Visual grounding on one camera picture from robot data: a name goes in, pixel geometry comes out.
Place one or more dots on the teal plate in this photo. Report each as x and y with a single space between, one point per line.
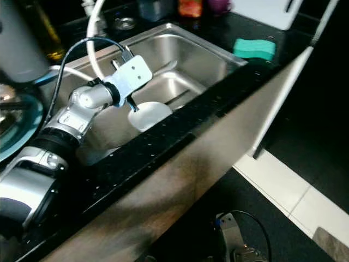
32 128

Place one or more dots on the grey flask with red badge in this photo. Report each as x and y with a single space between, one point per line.
19 49

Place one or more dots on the grey container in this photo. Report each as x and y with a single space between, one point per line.
155 10

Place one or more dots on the grey cabinet door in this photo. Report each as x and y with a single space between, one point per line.
169 191

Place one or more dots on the purple cup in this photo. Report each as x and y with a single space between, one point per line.
218 5

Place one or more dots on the red packet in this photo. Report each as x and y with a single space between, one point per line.
190 7

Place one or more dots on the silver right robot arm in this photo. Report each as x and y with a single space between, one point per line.
32 185

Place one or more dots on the white cutting board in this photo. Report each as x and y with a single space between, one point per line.
262 11

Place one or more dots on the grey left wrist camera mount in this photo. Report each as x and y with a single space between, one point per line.
230 240

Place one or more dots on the green sponge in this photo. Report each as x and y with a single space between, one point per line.
253 49

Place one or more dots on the white bowl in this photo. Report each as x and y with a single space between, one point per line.
155 115

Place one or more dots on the yellow oil bottle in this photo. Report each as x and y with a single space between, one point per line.
52 46

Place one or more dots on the steel bowl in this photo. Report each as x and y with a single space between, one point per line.
8 117

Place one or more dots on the steel sink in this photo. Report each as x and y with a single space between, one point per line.
196 54

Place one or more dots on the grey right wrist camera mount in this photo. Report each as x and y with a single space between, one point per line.
133 76

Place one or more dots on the round steel counter cap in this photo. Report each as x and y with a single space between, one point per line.
125 23

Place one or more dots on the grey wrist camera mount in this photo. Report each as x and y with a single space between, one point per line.
133 76
230 240

